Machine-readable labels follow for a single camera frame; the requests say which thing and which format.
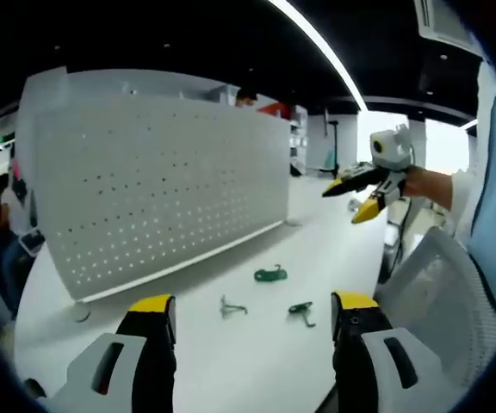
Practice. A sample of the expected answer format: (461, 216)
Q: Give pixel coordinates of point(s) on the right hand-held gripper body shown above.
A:
(389, 151)

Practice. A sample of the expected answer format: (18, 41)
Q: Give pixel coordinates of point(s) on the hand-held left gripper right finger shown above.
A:
(360, 344)

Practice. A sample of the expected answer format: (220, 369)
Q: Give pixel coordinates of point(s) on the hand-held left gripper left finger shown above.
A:
(144, 344)

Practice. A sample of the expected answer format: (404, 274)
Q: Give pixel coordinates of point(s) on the green hook assembly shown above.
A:
(300, 309)
(269, 275)

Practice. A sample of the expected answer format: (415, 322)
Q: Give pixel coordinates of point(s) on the grey hook assembly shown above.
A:
(231, 306)

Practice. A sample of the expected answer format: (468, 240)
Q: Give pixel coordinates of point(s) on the white perforated mounting plate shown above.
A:
(157, 193)

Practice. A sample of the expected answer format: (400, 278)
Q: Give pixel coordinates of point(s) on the person's right hand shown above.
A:
(416, 183)

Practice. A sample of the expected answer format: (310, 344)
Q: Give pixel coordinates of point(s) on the black stand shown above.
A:
(333, 146)

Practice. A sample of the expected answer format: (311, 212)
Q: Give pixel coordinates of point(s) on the white mesh office chair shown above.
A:
(446, 292)

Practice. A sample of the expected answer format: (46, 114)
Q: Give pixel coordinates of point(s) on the ceiling light strip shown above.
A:
(334, 64)

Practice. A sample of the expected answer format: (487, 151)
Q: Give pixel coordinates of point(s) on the ceiling air conditioner vent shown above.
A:
(446, 23)

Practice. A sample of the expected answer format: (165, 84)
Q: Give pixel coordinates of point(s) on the white desk partition panel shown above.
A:
(45, 92)

